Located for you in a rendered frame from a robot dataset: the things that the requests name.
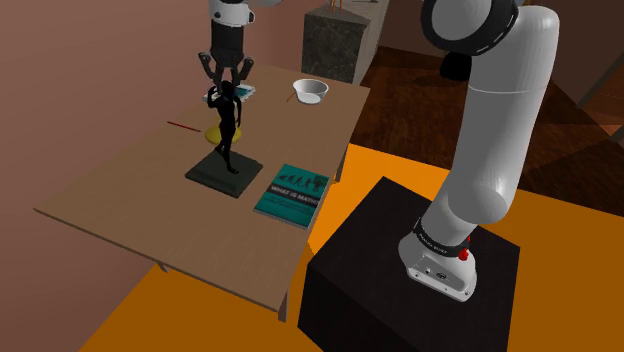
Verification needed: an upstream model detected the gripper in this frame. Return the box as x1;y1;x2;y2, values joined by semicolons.
198;21;255;89

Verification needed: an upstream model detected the blue and white book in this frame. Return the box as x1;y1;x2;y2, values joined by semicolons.
202;83;257;105

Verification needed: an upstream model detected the black figure on square base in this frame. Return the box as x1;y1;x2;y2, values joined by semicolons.
184;80;264;199

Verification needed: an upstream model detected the yellow round disc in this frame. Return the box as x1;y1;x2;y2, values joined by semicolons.
204;124;243;145

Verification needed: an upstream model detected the red pencil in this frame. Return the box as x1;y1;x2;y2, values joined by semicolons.
166;120;203;134

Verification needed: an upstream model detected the white bowl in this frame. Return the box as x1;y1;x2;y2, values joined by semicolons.
292;78;330;106

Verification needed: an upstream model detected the dark stone block cabinet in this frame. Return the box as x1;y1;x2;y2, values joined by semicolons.
300;0;392;87

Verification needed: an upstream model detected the teal book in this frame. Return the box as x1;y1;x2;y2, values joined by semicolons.
252;163;331;230

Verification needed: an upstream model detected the wooden table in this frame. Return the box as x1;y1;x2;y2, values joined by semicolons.
33;63;372;323

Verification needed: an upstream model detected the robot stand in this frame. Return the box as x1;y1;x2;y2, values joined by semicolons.
297;176;521;352

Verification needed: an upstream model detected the orange rug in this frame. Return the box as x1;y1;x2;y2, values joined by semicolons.
77;143;624;352

